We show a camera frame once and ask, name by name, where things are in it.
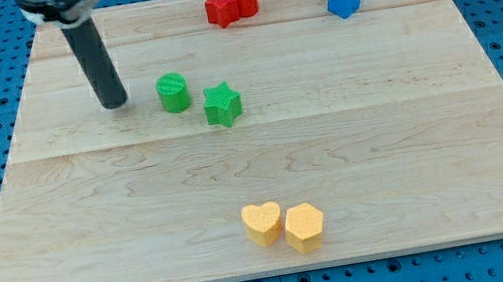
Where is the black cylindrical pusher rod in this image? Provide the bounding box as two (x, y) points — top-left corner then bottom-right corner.
(62, 18), (127, 110)

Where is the green star block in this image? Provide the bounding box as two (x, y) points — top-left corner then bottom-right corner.
(203, 81), (243, 128)

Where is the yellow heart block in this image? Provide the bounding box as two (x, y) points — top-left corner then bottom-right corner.
(241, 201), (282, 247)

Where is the red star block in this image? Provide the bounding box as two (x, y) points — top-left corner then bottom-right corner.
(204, 0), (240, 28)

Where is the yellow hexagon block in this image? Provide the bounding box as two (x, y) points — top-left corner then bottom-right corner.
(284, 202), (324, 254)

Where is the green cylinder block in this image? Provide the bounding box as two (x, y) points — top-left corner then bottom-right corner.
(155, 72), (192, 113)

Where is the wooden board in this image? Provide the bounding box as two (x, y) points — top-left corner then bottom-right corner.
(0, 0), (503, 282)

